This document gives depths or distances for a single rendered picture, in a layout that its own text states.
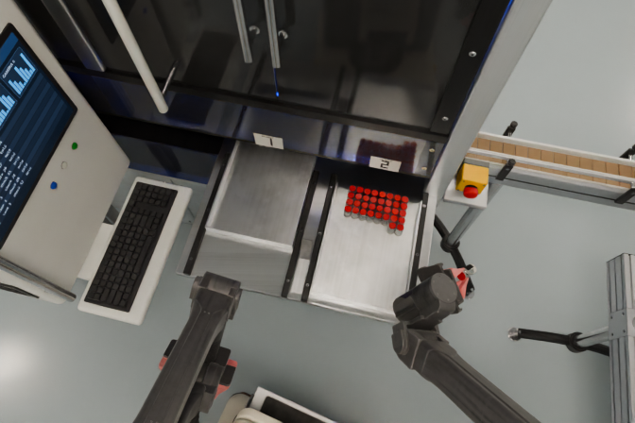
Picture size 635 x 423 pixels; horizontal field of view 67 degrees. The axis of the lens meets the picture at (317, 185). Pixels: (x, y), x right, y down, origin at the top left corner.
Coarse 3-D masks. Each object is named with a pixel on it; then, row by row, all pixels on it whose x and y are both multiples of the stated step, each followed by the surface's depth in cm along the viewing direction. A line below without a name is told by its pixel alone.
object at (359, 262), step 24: (336, 192) 147; (336, 216) 144; (408, 216) 144; (336, 240) 140; (360, 240) 140; (384, 240) 140; (408, 240) 140; (336, 264) 137; (360, 264) 137; (384, 264) 137; (408, 264) 137; (312, 288) 131; (336, 288) 134; (360, 288) 134; (384, 288) 134; (408, 288) 131
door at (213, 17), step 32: (96, 0) 103; (128, 0) 101; (160, 0) 99; (192, 0) 97; (224, 0) 95; (256, 0) 93; (96, 32) 113; (160, 32) 108; (192, 32) 106; (224, 32) 103; (128, 64) 122; (160, 64) 119; (192, 64) 116; (224, 64) 113; (256, 64) 111; (256, 96) 122
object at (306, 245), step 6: (306, 240) 135; (312, 240) 135; (300, 246) 136; (306, 246) 136; (300, 252) 137; (306, 252) 137; (300, 258) 138; (306, 258) 138; (300, 264) 137; (306, 264) 137; (300, 270) 136; (306, 270) 136; (300, 276) 136; (294, 282) 135; (300, 282) 135; (294, 288) 134; (300, 288) 134
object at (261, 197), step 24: (240, 144) 155; (240, 168) 151; (264, 168) 151; (288, 168) 151; (312, 168) 147; (240, 192) 147; (264, 192) 147; (288, 192) 147; (216, 216) 144; (240, 216) 144; (264, 216) 144; (288, 216) 144; (264, 240) 137; (288, 240) 140
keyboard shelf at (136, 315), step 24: (192, 192) 157; (120, 216) 152; (168, 216) 152; (96, 240) 149; (168, 240) 149; (96, 264) 145; (144, 288) 142; (96, 312) 139; (120, 312) 139; (144, 312) 140
